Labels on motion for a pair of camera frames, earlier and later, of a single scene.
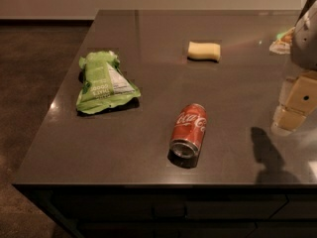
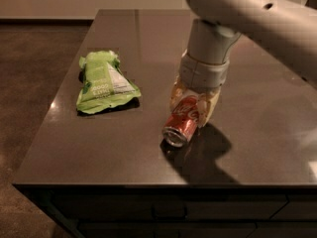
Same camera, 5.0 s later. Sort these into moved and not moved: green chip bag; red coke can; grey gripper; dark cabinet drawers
Moved: red coke can; grey gripper
Not moved: dark cabinet drawers; green chip bag
